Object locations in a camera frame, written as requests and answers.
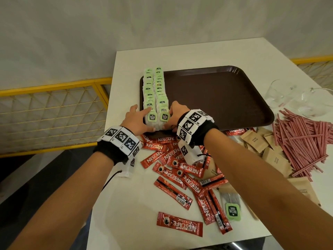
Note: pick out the person's right forearm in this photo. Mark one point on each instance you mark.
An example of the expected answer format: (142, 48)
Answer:
(260, 184)

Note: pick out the person's left forearm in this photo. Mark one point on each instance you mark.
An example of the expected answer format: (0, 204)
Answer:
(65, 205)

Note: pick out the pile of pink stirrer sticks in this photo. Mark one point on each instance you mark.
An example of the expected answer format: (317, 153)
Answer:
(299, 137)

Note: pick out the clear glass cups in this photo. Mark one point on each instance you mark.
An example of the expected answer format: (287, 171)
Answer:
(281, 93)

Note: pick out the pile of brown sugar packets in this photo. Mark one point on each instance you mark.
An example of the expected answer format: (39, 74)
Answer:
(275, 161)

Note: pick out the brown plastic tray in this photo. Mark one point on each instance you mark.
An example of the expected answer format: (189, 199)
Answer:
(221, 101)

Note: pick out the marker cube on right wrist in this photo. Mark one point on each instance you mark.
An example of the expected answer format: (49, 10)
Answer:
(192, 154)

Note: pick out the left wristband with marker tiles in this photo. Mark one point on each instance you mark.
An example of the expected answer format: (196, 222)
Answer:
(121, 139)

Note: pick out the pile of red Nescafe sachets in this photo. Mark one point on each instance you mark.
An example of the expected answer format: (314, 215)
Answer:
(187, 169)

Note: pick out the neat rows of tea bags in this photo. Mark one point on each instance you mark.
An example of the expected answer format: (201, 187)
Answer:
(158, 85)

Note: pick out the wristband with marker tiles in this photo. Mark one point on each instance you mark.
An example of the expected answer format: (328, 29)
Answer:
(121, 139)
(192, 121)

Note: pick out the green tag tea bag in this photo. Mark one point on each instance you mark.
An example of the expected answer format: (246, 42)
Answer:
(232, 210)
(152, 118)
(164, 117)

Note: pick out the right wristband with marker tiles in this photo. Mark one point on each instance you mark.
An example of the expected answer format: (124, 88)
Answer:
(192, 121)

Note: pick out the person's left hand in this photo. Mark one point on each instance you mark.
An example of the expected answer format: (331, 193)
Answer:
(136, 122)

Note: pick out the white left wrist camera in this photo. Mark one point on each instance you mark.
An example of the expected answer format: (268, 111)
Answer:
(128, 169)

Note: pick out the person's right hand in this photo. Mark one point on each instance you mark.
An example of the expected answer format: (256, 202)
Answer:
(178, 113)

